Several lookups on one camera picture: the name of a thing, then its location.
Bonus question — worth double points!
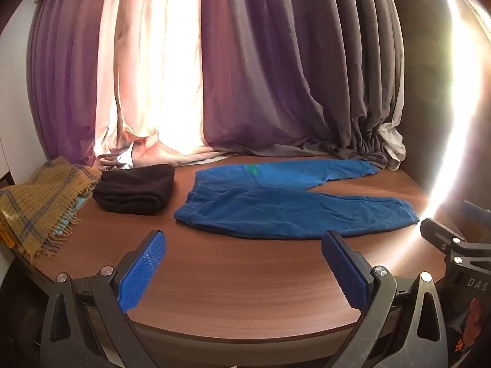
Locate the peach curtain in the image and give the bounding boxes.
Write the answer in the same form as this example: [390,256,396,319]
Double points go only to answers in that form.
[94,0,231,171]

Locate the blue pants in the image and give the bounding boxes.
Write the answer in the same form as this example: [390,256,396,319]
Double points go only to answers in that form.
[174,161,420,240]

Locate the dark brown folded cloth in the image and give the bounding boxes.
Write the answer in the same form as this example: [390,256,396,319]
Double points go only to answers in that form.
[93,164,176,216]

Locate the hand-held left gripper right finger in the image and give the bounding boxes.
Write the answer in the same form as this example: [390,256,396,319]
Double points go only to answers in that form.
[320,230,451,368]

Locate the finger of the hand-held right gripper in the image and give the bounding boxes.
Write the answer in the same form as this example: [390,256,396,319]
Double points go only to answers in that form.
[462,200,491,225]
[420,218,466,254]

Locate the purple grey gradient curtain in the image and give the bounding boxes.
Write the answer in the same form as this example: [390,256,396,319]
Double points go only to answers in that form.
[199,0,405,169]

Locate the white curtain lining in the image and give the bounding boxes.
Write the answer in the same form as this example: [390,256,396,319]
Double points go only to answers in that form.
[378,84,406,171]

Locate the yellow plaid fringed blanket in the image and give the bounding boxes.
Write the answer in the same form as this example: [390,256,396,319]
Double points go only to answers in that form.
[0,156,102,267]

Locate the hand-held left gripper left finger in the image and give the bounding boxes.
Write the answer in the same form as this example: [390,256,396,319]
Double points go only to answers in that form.
[40,230,167,368]

